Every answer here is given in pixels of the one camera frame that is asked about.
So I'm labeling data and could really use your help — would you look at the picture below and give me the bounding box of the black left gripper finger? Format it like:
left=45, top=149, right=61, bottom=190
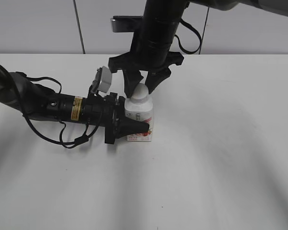
left=115, top=117, right=149, bottom=139

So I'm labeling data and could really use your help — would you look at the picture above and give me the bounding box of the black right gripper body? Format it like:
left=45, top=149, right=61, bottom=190
left=108, top=52, right=184, bottom=73

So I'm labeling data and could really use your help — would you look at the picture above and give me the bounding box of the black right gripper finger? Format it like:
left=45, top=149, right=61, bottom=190
left=145, top=68, right=171, bottom=93
left=122, top=69, right=143, bottom=98

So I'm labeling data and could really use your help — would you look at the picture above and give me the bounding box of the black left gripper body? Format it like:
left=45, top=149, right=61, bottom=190
left=81, top=92, right=125, bottom=144

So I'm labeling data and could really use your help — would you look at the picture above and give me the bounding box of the white ribbed bottle cap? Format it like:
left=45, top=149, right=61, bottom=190
left=130, top=83, right=149, bottom=104

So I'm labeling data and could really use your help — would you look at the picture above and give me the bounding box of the white yogurt drink bottle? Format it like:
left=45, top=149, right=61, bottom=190
left=125, top=95, right=154, bottom=142

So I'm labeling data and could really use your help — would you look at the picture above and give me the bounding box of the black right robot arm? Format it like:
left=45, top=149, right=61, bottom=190
left=108, top=0, right=203, bottom=98

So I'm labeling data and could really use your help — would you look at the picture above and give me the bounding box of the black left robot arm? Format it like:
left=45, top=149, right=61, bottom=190
left=0, top=65, right=149, bottom=149

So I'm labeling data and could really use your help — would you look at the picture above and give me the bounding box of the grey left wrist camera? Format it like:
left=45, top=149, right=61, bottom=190
left=90, top=66, right=112, bottom=93

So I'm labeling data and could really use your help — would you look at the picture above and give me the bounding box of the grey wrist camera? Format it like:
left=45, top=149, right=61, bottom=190
left=90, top=66, right=112, bottom=93
left=110, top=15, right=143, bottom=33

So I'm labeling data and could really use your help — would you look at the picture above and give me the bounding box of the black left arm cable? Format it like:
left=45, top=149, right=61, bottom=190
left=0, top=76, right=104, bottom=149

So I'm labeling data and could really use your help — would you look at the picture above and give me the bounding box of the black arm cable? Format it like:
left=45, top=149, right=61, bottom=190
left=0, top=76, right=104, bottom=149
left=174, top=19, right=202, bottom=54

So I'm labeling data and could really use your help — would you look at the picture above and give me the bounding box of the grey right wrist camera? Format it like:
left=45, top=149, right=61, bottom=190
left=110, top=15, right=143, bottom=33

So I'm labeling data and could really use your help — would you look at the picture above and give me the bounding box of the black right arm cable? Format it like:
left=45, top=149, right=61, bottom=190
left=174, top=19, right=202, bottom=54

